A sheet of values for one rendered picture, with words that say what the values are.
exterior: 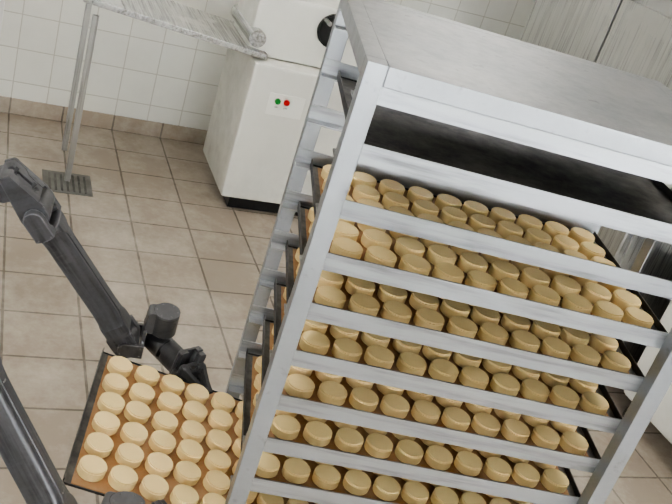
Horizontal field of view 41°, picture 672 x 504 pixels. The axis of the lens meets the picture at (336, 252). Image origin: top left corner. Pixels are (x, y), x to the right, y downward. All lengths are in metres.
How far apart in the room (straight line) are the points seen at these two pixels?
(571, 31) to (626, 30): 0.42
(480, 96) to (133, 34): 4.40
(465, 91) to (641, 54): 3.06
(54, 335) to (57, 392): 0.36
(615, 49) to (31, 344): 2.86
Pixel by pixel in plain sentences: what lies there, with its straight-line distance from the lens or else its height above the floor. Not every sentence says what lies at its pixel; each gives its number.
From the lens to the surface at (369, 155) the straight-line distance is 1.28.
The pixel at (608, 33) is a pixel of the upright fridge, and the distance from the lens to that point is 4.49.
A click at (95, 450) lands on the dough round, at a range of 1.69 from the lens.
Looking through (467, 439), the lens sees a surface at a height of 1.23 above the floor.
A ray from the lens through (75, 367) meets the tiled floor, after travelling 3.54.
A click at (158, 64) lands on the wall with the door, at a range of 5.60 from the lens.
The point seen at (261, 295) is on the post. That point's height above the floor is 1.18.
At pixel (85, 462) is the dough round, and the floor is 0.99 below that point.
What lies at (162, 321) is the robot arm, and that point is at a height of 1.03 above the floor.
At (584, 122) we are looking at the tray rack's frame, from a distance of 1.29.
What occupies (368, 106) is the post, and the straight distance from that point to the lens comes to 1.22.
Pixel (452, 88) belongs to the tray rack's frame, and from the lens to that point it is 1.23.
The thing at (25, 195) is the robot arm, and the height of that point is 1.29.
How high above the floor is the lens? 2.09
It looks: 25 degrees down
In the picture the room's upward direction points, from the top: 18 degrees clockwise
